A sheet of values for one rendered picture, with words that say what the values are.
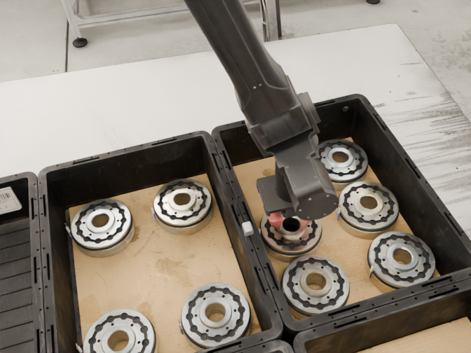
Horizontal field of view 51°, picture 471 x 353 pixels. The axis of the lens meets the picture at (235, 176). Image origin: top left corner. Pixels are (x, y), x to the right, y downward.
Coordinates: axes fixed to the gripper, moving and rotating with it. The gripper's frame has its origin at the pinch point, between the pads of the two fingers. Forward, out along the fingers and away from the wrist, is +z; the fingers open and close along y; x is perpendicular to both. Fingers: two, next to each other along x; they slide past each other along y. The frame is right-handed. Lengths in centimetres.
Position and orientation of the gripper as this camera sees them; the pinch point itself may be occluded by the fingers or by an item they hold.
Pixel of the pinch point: (291, 222)
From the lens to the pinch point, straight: 82.5
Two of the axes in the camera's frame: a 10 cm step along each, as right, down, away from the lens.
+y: 9.7, -2.0, 1.1
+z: 0.4, 6.4, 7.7
